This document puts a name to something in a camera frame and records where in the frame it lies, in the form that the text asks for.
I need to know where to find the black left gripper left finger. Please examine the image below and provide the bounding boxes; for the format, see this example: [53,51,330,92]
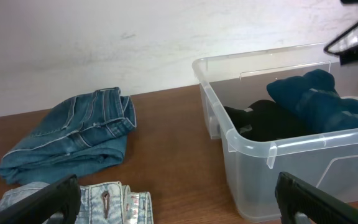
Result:
[0,175,81,224]

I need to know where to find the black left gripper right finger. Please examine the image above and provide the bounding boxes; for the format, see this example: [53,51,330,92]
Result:
[275,172,358,224]

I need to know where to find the blue garment with tape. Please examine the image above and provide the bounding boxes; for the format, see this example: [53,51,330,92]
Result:
[267,69,358,133]

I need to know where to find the black garment with tape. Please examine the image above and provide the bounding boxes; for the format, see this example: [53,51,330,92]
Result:
[224,100,315,142]

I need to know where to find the clear plastic storage container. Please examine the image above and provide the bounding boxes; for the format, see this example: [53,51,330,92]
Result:
[192,44,358,223]

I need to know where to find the light blue folded jeans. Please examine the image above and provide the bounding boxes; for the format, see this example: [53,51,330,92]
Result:
[0,182,154,224]

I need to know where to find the dark blue folded jeans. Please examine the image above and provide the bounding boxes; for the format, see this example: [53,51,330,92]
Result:
[0,87,137,185]

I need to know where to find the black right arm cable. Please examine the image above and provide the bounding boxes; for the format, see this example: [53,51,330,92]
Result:
[323,6,358,57]

